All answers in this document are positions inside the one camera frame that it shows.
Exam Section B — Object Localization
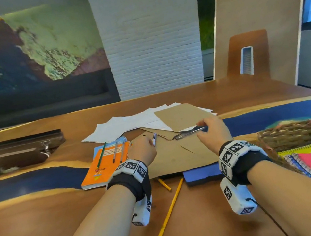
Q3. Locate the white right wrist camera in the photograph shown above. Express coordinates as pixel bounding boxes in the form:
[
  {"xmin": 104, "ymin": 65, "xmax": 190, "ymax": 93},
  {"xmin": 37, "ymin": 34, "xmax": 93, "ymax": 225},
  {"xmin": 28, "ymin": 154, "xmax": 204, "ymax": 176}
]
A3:
[{"xmin": 219, "ymin": 173, "xmax": 258, "ymax": 218}]

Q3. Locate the yellow notebook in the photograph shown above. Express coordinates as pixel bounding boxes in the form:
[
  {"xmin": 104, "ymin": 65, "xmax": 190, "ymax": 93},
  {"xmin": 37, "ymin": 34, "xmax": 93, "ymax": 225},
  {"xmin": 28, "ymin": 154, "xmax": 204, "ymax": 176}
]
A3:
[{"xmin": 276, "ymin": 143, "xmax": 311, "ymax": 159}]

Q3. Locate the brown kraft paper sheet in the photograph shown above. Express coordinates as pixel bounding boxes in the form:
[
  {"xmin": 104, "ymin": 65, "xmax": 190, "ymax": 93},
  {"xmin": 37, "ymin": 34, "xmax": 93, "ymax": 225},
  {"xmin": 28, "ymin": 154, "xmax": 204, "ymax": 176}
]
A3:
[
  {"xmin": 130, "ymin": 120, "xmax": 221, "ymax": 182},
  {"xmin": 153, "ymin": 99, "xmax": 212, "ymax": 136}
]

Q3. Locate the bunch of yellow pencils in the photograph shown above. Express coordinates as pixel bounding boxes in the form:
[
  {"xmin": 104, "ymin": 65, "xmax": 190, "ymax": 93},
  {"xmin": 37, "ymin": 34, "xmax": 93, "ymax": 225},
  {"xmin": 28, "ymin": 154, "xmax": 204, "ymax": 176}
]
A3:
[{"xmin": 144, "ymin": 173, "xmax": 193, "ymax": 236}]

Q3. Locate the green pencil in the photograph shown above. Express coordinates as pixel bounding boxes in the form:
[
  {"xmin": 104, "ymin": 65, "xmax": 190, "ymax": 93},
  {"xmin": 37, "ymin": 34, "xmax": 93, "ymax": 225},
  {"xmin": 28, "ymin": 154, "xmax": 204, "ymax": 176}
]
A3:
[{"xmin": 93, "ymin": 142, "xmax": 111, "ymax": 168}]

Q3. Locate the person's left hand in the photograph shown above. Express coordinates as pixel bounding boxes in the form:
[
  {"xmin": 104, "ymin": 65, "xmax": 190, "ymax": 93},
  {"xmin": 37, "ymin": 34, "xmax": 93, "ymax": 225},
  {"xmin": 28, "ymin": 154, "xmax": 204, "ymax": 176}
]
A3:
[{"xmin": 123, "ymin": 133, "xmax": 160, "ymax": 170}]

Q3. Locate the green foliage wall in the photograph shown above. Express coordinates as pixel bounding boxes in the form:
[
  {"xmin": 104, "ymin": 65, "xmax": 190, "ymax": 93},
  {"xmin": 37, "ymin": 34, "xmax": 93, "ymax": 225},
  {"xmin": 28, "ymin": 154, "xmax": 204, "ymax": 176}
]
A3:
[{"xmin": 193, "ymin": 0, "xmax": 227, "ymax": 51}]

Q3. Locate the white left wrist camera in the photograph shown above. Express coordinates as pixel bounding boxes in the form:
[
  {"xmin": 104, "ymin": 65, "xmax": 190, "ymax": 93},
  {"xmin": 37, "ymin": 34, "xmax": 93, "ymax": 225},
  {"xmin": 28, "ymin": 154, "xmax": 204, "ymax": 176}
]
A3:
[{"xmin": 127, "ymin": 194, "xmax": 157, "ymax": 228}]

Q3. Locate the wooden table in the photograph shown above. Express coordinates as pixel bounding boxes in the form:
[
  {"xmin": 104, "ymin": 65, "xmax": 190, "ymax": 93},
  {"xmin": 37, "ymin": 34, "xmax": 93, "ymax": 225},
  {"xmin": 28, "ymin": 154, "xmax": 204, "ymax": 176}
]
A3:
[{"xmin": 0, "ymin": 63, "xmax": 311, "ymax": 236}]

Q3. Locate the brown wooden chair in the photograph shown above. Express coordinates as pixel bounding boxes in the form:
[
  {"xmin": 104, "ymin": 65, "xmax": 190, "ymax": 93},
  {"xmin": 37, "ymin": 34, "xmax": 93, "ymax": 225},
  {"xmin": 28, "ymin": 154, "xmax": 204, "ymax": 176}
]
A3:
[{"xmin": 220, "ymin": 28, "xmax": 275, "ymax": 84}]

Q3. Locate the black left wrist marker band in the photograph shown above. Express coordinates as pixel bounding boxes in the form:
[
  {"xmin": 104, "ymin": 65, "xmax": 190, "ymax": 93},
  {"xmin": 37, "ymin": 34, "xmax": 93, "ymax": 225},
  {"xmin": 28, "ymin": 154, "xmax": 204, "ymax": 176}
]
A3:
[{"xmin": 102, "ymin": 156, "xmax": 154, "ymax": 207}]

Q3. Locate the woven wicker basket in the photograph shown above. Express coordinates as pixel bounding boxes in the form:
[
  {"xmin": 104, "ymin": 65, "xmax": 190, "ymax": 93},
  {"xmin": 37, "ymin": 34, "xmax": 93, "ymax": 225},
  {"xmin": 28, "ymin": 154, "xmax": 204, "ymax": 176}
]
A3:
[{"xmin": 255, "ymin": 116, "xmax": 311, "ymax": 156}]

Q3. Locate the dark wooden box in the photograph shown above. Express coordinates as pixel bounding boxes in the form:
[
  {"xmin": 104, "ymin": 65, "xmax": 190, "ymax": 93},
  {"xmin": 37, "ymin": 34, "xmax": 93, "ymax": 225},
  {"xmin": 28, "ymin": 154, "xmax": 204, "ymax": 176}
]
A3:
[{"xmin": 0, "ymin": 128, "xmax": 70, "ymax": 174}]

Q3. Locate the large abstract wall painting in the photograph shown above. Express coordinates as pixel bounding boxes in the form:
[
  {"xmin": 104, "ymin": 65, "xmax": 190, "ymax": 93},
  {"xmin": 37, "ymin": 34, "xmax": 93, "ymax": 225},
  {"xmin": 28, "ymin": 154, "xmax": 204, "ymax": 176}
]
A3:
[{"xmin": 0, "ymin": 0, "xmax": 111, "ymax": 92}]

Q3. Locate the dark sofa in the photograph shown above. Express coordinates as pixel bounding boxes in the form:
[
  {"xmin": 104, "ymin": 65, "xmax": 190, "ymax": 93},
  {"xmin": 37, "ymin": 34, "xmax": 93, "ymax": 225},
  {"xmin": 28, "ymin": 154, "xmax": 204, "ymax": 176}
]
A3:
[{"xmin": 0, "ymin": 67, "xmax": 122, "ymax": 131}]

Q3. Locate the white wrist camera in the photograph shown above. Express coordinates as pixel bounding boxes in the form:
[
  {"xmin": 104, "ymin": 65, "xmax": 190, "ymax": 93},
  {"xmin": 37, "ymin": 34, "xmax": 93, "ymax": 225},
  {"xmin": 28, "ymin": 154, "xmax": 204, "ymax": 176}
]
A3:
[
  {"xmin": 127, "ymin": 194, "xmax": 157, "ymax": 228},
  {"xmin": 219, "ymin": 173, "xmax": 258, "ymax": 218}
]

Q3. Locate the black wrist marker band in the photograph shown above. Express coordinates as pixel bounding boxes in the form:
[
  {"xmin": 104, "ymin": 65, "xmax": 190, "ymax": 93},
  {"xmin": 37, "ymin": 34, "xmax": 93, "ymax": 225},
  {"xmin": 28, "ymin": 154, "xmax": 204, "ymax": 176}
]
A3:
[
  {"xmin": 214, "ymin": 134, "xmax": 276, "ymax": 190},
  {"xmin": 102, "ymin": 156, "xmax": 154, "ymax": 207}
]

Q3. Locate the person's right hand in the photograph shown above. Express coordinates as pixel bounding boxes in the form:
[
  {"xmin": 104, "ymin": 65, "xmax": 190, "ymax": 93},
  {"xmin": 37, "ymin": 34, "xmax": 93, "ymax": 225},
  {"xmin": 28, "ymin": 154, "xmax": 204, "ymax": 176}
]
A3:
[{"xmin": 193, "ymin": 113, "xmax": 235, "ymax": 158}]

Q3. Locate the black right wrist marker band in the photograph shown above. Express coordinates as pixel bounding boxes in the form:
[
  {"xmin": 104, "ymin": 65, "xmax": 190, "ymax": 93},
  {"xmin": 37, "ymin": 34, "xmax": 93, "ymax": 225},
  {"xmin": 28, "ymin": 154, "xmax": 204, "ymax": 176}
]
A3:
[{"xmin": 214, "ymin": 134, "xmax": 276, "ymax": 190}]

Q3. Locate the person's right forearm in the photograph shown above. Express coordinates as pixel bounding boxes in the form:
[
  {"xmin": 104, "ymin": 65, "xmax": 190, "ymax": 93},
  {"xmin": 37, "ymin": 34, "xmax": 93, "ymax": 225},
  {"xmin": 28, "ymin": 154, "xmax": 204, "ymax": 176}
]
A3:
[{"xmin": 245, "ymin": 153, "xmax": 311, "ymax": 236}]

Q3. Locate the brown metal-framed board panel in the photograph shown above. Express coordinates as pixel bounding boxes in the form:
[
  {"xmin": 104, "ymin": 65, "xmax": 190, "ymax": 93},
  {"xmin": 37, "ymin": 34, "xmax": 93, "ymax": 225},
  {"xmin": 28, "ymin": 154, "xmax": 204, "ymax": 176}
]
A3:
[{"xmin": 200, "ymin": 0, "xmax": 311, "ymax": 99}]

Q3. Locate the blue eraser block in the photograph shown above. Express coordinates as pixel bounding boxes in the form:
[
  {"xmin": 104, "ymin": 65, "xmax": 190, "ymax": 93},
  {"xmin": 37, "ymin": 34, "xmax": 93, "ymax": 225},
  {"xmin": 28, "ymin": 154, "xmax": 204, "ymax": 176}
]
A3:
[{"xmin": 182, "ymin": 162, "xmax": 226, "ymax": 188}]

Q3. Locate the black right camera cable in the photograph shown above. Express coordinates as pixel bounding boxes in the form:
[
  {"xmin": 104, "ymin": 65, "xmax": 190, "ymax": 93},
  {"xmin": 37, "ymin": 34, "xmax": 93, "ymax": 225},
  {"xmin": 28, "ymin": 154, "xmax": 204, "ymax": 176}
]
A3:
[{"xmin": 246, "ymin": 192, "xmax": 292, "ymax": 236}]

